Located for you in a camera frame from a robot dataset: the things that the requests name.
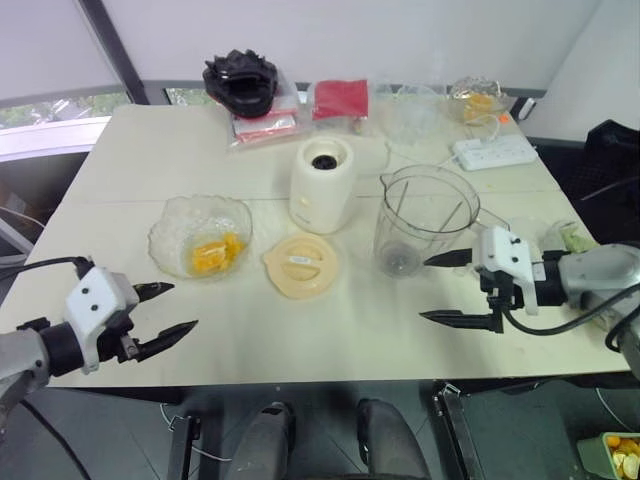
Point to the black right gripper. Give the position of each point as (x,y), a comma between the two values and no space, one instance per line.
(497,290)

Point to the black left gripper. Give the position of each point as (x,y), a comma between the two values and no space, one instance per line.
(120,345)

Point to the clear blender jar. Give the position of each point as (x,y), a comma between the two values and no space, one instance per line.
(425,220)

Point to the yellow food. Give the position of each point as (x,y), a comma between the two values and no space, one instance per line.
(215,252)

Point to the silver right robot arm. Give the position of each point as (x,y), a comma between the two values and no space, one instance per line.
(590,270)

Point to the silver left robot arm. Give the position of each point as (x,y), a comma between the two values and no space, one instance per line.
(25,350)

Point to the bag with orange fruit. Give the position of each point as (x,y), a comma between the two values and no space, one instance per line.
(495,102)

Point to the large scalloped glass bowl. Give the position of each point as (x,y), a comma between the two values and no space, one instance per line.
(175,225)

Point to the green cloth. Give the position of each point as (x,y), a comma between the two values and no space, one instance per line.
(575,239)

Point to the white power strip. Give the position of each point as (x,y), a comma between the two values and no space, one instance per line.
(495,151)

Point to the cream blender lid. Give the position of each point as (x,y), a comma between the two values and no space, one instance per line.
(300,265)

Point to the dark rounded robot leg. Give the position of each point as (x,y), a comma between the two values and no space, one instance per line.
(265,440)
(390,440)

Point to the cream blender base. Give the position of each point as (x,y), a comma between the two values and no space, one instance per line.
(320,195)

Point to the clear plastic container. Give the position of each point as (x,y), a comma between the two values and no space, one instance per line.
(415,117)

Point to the orange pieces in wrapped bowl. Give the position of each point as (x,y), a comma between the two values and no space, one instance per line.
(477,106)

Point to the black chair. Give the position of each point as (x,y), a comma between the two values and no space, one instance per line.
(612,175)

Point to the clear bag with red-white packs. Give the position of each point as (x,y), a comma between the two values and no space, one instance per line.
(260,127)

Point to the green waste bin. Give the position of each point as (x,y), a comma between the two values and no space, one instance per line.
(592,457)

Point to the clear bag with red contents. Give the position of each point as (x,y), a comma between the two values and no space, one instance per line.
(340,100)

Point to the orange peels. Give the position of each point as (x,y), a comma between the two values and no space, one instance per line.
(625,455)

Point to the crumpled black bag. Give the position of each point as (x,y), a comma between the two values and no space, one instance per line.
(240,80)

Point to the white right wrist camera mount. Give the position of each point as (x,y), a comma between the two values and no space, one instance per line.
(505,250)

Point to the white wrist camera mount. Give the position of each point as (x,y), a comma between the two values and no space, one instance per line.
(95,295)
(505,250)

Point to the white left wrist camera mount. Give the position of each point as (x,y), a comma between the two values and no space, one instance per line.
(95,295)

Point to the black table leg bracket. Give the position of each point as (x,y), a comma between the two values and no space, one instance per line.
(455,435)
(182,445)

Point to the black window frame bar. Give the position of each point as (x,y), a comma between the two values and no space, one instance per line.
(117,50)

